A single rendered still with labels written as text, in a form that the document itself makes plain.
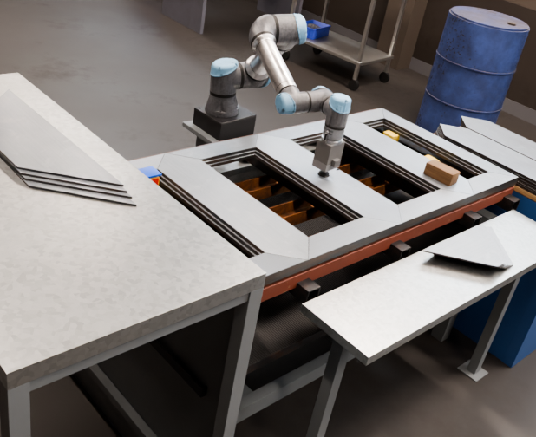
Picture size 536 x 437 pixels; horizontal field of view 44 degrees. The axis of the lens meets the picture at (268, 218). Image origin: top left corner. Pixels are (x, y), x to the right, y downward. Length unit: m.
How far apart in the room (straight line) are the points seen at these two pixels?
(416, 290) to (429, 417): 0.84
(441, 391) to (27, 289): 2.00
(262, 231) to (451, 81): 3.37
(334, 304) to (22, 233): 0.90
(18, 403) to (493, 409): 2.15
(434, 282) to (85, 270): 1.18
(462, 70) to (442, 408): 2.91
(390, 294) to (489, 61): 3.28
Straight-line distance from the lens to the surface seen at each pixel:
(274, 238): 2.03
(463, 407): 2.98
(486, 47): 5.13
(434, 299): 2.15
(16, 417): 1.35
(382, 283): 2.14
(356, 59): 6.06
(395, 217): 2.31
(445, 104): 5.28
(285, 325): 2.19
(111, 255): 1.53
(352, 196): 2.37
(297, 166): 2.49
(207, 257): 1.55
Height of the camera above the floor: 1.93
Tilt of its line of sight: 31 degrees down
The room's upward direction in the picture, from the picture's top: 11 degrees clockwise
